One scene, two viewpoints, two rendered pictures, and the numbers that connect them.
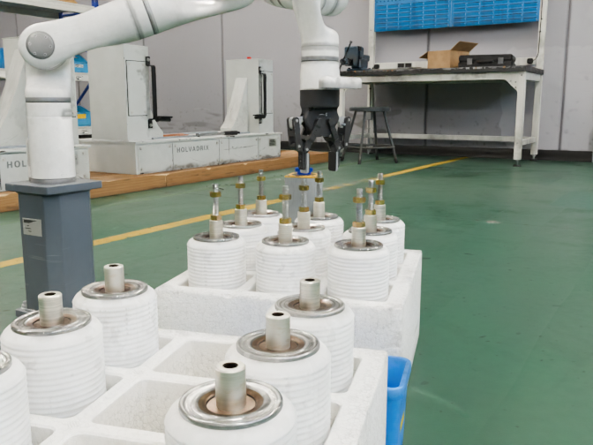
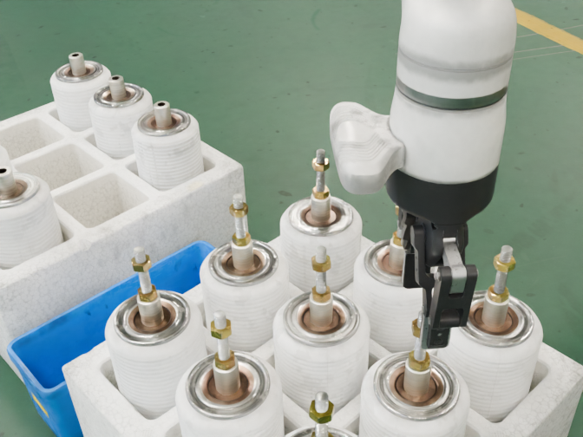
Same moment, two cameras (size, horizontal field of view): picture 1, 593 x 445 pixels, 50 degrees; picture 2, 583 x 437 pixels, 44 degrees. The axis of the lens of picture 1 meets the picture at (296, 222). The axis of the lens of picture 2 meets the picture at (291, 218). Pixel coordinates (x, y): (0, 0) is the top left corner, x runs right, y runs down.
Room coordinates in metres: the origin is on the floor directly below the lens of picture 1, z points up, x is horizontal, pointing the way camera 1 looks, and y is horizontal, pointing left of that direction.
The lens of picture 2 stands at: (1.36, -0.45, 0.76)
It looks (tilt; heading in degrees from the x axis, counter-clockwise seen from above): 37 degrees down; 123
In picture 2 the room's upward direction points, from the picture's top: 2 degrees counter-clockwise
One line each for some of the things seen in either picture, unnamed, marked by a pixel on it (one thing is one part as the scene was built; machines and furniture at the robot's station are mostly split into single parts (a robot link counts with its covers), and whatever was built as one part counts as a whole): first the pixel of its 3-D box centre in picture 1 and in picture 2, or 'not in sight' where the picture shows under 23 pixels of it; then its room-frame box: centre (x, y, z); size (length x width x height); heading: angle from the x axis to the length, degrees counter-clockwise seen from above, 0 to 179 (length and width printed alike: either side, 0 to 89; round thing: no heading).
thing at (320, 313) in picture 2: (304, 220); (321, 309); (1.11, -0.01, 0.26); 0.02 x 0.02 x 0.03
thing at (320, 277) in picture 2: (304, 199); (321, 279); (1.11, -0.01, 0.30); 0.01 x 0.01 x 0.08
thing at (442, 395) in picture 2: (319, 216); (415, 386); (1.22, -0.04, 0.25); 0.08 x 0.08 x 0.01
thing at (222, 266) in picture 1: (217, 290); (321, 274); (1.02, 0.13, 0.16); 0.10 x 0.10 x 0.18
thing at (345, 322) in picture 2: (304, 228); (321, 318); (1.11, -0.01, 0.25); 0.08 x 0.08 x 0.01
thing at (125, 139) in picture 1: (186, 107); not in sight; (4.36, 0.74, 0.45); 1.51 x 0.57 x 0.74; 149
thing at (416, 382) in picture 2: (319, 210); (416, 375); (1.22, -0.04, 0.26); 0.02 x 0.02 x 0.03
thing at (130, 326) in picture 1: (118, 363); (172, 176); (0.72, 0.21, 0.16); 0.10 x 0.10 x 0.18
